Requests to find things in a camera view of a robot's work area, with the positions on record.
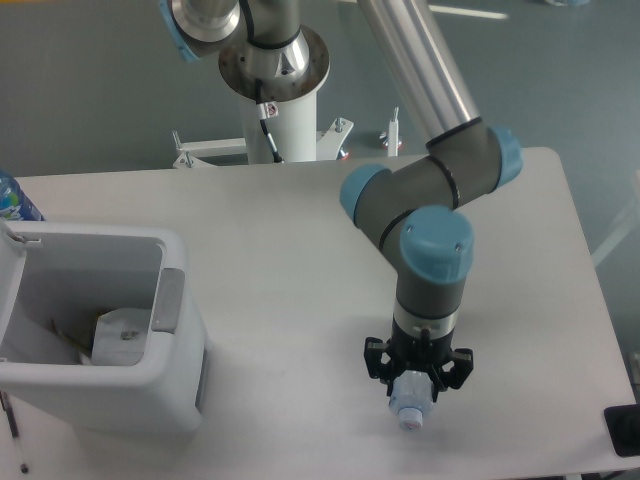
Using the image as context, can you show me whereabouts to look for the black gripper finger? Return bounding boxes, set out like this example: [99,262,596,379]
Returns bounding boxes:
[363,337,400,396]
[432,348,473,402]

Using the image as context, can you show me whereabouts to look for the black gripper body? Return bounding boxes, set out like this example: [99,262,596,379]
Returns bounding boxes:
[387,319,454,383]

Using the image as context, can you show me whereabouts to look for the crushed clear plastic bottle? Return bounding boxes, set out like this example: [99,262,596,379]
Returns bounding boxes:
[389,370,434,432]

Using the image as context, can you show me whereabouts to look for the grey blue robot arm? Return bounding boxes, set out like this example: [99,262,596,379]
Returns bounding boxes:
[159,1,523,401]

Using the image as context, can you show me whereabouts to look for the white plastic trash can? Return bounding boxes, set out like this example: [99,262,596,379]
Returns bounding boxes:
[1,221,209,432]

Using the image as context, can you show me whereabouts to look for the black device at edge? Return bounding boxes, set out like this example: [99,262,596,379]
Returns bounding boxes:
[604,404,639,458]

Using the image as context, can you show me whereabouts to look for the black pen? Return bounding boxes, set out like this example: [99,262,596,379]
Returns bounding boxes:
[1,391,30,475]

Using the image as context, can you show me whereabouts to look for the blue labelled drink bottle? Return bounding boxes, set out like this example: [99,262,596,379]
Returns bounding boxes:
[1,171,45,221]

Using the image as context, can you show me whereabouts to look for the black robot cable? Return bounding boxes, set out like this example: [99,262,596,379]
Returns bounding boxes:
[252,76,286,165]

